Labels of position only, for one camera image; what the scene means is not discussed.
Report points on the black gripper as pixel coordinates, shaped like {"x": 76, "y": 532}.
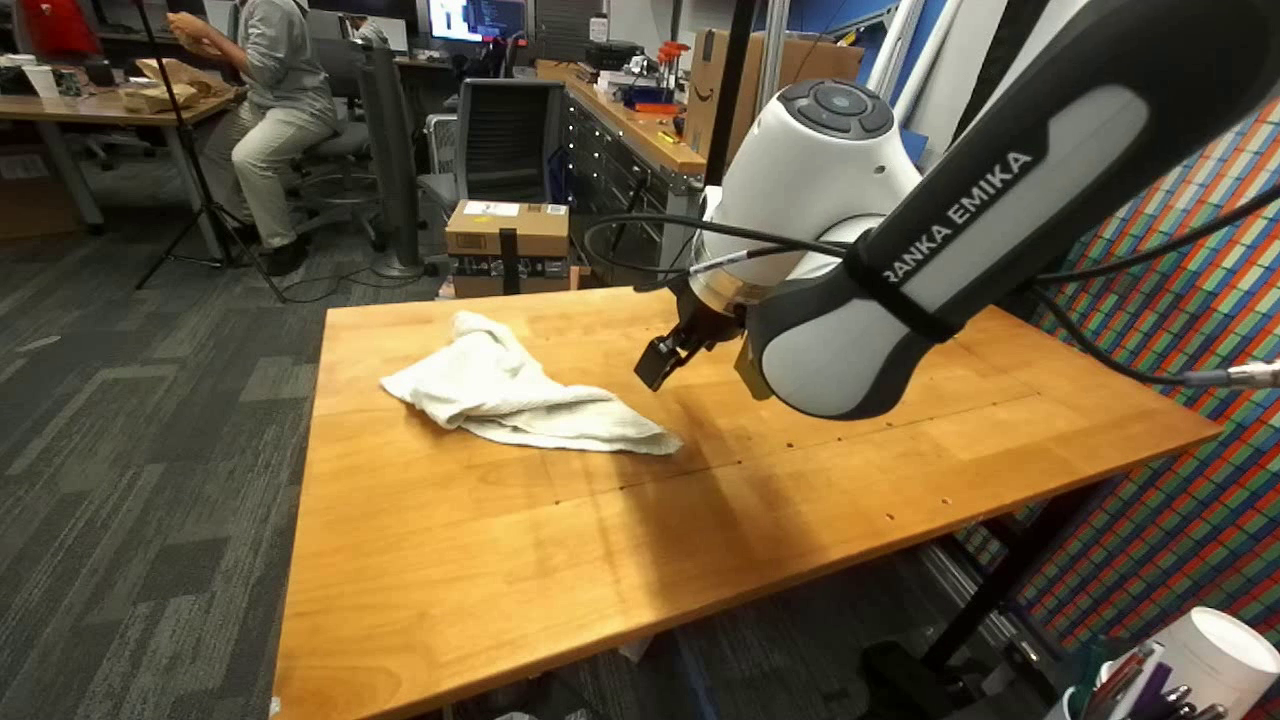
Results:
{"x": 706, "y": 317}

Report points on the white cloth towel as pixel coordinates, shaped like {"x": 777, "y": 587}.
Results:
{"x": 522, "y": 403}

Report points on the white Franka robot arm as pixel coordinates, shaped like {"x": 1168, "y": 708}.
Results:
{"x": 960, "y": 227}

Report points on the black drawer cabinet workbench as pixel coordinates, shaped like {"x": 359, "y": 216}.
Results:
{"x": 607, "y": 172}

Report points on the wooden stool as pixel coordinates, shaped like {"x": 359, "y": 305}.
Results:
{"x": 507, "y": 227}

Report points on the black clamped pole stand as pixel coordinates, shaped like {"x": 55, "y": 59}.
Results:
{"x": 728, "y": 80}

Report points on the large cardboard box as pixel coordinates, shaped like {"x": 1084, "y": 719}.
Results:
{"x": 787, "y": 75}

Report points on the grey metal column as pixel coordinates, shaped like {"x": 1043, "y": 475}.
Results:
{"x": 390, "y": 160}

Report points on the lit computer monitor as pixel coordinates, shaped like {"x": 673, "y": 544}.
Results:
{"x": 472, "y": 19}

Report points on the seated person grey shirt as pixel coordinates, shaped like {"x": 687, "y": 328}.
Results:
{"x": 272, "y": 104}

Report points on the black tripod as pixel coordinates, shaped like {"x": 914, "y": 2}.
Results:
{"x": 201, "y": 187}

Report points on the multicolour patterned panel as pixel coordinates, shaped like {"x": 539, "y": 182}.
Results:
{"x": 1186, "y": 504}

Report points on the white paper cup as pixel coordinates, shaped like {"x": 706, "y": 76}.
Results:
{"x": 1204, "y": 660}

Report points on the wooden office desk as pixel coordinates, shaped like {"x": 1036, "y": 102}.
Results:
{"x": 94, "y": 115}

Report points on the black table frame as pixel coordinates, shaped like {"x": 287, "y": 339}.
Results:
{"x": 992, "y": 587}

